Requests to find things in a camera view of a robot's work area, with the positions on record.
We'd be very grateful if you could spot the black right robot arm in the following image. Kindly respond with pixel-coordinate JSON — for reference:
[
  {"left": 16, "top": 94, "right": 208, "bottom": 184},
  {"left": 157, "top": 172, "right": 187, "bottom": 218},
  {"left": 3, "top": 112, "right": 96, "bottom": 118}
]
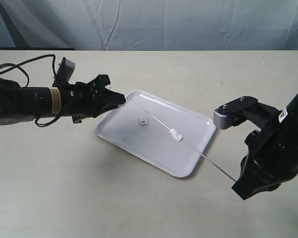
[{"left": 232, "top": 93, "right": 298, "bottom": 200}]

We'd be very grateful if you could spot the white foam piece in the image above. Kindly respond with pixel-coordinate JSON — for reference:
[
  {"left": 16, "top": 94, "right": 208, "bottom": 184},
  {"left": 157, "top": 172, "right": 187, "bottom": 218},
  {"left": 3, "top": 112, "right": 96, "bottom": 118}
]
[
  {"left": 169, "top": 128, "right": 183, "bottom": 142},
  {"left": 138, "top": 116, "right": 149, "bottom": 126}
]

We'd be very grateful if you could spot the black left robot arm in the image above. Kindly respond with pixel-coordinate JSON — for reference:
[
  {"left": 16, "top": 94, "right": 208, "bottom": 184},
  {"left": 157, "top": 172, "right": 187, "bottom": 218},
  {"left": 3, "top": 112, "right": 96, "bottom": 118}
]
[{"left": 0, "top": 74, "right": 126, "bottom": 127}]

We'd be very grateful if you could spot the thin metal skewer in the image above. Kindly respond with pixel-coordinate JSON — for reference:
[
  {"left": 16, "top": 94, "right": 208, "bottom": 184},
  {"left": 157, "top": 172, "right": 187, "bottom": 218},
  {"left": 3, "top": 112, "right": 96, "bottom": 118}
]
[{"left": 131, "top": 99, "right": 236, "bottom": 182}]

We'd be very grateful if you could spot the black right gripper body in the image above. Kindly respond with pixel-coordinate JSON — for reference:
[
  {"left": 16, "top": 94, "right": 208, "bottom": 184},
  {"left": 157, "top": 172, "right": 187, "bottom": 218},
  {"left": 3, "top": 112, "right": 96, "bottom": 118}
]
[{"left": 239, "top": 121, "right": 298, "bottom": 191}]

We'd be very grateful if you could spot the white rectangular plastic tray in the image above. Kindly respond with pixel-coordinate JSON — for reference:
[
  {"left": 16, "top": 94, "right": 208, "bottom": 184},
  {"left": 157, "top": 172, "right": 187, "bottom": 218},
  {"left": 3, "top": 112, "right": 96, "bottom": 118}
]
[{"left": 95, "top": 90, "right": 216, "bottom": 178}]

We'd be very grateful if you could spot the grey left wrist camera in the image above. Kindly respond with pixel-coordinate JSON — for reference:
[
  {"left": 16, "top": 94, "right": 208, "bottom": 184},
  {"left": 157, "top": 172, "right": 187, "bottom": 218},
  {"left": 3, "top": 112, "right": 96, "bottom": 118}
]
[{"left": 53, "top": 57, "right": 75, "bottom": 87}]

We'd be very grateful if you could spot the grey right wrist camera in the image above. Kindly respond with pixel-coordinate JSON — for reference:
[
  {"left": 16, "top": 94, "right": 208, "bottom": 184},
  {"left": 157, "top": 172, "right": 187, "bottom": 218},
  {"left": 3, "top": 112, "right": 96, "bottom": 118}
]
[{"left": 213, "top": 96, "right": 281, "bottom": 130}]

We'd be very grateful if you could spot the grey backdrop curtain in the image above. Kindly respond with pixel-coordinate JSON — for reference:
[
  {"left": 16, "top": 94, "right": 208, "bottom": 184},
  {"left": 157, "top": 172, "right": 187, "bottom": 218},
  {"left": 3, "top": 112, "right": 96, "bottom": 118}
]
[{"left": 0, "top": 0, "right": 298, "bottom": 51}]

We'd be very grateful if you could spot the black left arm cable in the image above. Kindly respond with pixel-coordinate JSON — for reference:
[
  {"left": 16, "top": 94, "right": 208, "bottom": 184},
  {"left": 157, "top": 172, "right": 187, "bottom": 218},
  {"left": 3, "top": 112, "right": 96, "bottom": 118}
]
[{"left": 0, "top": 54, "right": 59, "bottom": 127}]

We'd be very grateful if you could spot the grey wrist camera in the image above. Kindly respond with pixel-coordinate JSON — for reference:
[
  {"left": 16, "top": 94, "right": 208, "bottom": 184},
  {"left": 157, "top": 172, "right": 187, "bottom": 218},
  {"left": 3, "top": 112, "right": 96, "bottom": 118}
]
[
  {"left": 213, "top": 96, "right": 281, "bottom": 130},
  {"left": 53, "top": 57, "right": 75, "bottom": 87}
]

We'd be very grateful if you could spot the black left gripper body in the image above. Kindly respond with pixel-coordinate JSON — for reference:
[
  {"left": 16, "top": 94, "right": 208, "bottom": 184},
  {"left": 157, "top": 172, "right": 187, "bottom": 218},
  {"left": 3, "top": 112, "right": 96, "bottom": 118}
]
[{"left": 59, "top": 74, "right": 111, "bottom": 118}]

